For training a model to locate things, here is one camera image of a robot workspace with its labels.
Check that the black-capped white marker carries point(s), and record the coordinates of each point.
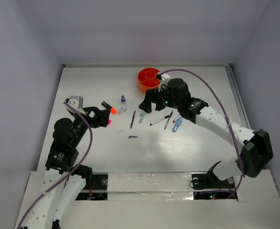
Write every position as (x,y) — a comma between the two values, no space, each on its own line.
(159,120)

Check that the orange round organizer container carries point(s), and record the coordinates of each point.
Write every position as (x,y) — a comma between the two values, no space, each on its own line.
(147,79)

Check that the blue ballpoint pen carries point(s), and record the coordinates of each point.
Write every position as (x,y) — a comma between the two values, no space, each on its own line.
(168,119)

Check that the blue translucent utility knife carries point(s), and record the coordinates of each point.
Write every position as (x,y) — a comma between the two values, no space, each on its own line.
(177,124)

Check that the purple gel pen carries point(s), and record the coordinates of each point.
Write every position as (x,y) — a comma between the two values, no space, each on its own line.
(132,121)

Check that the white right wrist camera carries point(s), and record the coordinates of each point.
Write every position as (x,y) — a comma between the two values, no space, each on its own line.
(163,78)

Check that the orange highlighter black body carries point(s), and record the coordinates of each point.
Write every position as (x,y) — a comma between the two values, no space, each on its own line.
(107,106)

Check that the green translucent utility knife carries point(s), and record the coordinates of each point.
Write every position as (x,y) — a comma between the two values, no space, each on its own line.
(142,116)

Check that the small clear blue-capped bottle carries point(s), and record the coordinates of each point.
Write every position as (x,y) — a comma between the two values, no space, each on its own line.
(123,103)

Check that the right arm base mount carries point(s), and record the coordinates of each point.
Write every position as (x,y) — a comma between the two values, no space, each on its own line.
(209,187)

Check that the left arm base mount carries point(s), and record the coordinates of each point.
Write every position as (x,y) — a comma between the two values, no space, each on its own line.
(96,190)

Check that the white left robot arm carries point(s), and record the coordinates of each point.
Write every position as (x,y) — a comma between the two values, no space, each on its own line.
(64,178)

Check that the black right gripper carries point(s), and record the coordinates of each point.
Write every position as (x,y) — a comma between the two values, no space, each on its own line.
(151,95)

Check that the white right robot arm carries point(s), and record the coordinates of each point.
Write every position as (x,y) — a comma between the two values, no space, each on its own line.
(253,147)

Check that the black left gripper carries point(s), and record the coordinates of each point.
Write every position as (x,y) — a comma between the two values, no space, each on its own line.
(102,118)

